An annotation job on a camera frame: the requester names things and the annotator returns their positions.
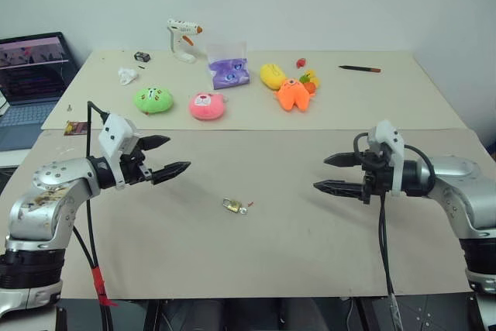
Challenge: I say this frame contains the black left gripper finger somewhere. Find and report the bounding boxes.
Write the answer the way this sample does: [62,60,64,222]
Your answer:
[150,160,192,186]
[139,134,172,152]

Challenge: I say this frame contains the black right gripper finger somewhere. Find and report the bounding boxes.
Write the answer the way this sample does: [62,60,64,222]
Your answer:
[312,179,367,200]
[323,152,365,170]

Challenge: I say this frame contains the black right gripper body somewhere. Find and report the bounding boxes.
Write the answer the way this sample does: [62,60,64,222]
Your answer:
[358,143,396,206]

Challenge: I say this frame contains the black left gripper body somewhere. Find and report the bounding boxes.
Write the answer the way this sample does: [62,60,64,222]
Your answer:
[118,139,154,187]

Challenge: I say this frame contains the green round plush toy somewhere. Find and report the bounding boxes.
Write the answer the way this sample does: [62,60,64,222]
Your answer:
[133,85,174,116]

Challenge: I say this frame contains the pink round plush toy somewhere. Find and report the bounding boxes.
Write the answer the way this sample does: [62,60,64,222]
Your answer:
[188,91,229,122]

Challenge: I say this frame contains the small brass padlock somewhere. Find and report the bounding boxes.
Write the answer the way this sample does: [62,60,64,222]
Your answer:
[222,198,243,215]

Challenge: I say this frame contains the red yellow foil packet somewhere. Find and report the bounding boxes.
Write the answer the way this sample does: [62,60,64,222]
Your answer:
[64,120,91,136]

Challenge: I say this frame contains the crumpled white tissue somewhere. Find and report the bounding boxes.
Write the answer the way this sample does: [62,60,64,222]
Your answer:
[117,66,140,87]

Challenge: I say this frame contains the orange one-eyed plush monster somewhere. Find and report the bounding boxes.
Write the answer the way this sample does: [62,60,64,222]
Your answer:
[274,78,315,113]

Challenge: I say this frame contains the small yellow green orange plush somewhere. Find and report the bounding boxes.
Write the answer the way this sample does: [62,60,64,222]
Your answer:
[298,69,322,95]

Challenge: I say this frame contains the black pen with red end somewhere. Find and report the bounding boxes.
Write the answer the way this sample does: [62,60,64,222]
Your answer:
[338,64,382,74]

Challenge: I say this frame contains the purple plush in plastic bag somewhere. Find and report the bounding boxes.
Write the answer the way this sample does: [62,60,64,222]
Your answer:
[205,40,252,91]

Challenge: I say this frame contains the white glue gun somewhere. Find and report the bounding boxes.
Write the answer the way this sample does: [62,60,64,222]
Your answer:
[167,18,204,64]

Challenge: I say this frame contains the yellow plush toy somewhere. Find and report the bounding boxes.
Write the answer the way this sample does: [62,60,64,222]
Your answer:
[259,63,288,91]

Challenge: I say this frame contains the open laptop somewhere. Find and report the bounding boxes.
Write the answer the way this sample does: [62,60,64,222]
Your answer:
[0,32,79,153]

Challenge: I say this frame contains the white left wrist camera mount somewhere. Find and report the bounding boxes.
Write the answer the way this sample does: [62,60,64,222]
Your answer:
[97,113,139,190]

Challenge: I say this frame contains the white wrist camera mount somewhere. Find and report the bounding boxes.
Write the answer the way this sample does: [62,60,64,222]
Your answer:
[97,113,139,190]
[366,119,408,197]

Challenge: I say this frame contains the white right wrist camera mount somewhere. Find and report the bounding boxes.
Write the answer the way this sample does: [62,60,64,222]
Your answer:
[366,119,408,197]

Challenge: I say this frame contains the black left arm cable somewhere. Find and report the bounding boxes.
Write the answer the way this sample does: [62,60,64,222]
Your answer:
[71,101,118,331]

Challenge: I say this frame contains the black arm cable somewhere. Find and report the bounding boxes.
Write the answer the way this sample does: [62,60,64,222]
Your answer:
[353,132,437,331]
[71,101,118,331]

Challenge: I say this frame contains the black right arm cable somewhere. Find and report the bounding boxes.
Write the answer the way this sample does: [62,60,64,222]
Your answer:
[353,132,437,331]

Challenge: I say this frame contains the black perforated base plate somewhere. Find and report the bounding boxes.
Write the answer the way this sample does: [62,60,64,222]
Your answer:
[355,292,485,331]

